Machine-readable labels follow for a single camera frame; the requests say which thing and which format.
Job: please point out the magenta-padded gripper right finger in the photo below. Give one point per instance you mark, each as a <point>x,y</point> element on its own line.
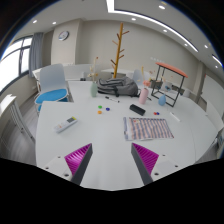
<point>146,158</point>

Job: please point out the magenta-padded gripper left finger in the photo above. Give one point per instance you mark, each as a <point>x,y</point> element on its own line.
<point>78,158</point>

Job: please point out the striped pink grey towel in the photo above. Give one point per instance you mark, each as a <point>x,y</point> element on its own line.
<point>150,128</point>

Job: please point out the white remote control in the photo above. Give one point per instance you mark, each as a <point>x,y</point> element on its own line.
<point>66,124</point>

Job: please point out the black whiteboard eraser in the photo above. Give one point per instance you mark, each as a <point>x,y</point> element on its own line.
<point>137,109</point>

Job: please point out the white flat bar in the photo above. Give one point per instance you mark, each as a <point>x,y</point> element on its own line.
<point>174,116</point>

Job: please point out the orange round magnet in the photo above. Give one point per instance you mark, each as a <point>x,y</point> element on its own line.
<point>99,112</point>

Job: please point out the green round magnet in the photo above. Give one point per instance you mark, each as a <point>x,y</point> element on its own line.
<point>100,107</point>

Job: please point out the light blue vase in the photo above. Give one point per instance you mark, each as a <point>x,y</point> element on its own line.
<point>162,100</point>

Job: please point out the pink vase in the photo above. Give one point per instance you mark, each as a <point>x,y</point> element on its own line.
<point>143,96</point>

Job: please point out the black marker pen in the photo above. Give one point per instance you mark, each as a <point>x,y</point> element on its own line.
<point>112,99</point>

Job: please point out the white chair with blue seat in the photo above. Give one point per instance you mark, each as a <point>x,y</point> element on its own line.
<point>51,95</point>

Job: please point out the pale green vase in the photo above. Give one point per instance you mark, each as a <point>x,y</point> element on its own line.
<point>94,90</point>

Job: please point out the pink flower bouquet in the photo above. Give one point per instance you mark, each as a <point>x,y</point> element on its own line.
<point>146,82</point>

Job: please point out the grey backpack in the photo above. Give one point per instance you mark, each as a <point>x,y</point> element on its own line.
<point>118,86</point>

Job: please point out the dried beige flower stems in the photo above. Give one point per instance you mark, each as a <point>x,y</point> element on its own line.
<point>95,70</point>

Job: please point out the wooden coat rack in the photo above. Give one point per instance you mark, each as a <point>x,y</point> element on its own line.
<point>118,50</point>

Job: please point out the grey curtain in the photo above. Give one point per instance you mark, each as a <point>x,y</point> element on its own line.
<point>35,53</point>

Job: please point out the window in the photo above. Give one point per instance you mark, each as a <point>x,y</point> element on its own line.
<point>10,65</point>

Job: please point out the recessed ceiling spot lights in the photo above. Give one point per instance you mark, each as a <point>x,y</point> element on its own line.
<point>54,23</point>

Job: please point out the long ceiling light strip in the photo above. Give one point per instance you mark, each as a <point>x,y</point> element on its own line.
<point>150,20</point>

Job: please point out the black frame orange-top side table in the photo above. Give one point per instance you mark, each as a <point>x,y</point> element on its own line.
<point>171,68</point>

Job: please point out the round wall clock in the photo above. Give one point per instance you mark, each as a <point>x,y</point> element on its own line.
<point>63,35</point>

